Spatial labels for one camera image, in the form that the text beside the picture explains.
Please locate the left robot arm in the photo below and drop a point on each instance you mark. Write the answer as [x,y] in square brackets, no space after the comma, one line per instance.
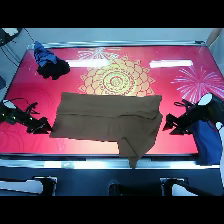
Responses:
[14,115]

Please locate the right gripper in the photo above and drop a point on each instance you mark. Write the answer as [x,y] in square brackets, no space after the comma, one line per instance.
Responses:
[178,125]

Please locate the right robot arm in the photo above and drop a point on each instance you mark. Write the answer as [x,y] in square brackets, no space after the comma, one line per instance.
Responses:
[210,109]

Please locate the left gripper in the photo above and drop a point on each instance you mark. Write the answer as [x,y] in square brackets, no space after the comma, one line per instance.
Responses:
[38,126]

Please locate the black garment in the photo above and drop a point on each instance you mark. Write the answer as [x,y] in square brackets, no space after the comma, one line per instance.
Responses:
[53,70]

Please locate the dark blue garment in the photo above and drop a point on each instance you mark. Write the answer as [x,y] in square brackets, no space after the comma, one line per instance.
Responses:
[208,143]

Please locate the brown garment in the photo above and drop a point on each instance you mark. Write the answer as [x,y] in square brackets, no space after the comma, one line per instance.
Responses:
[106,120]

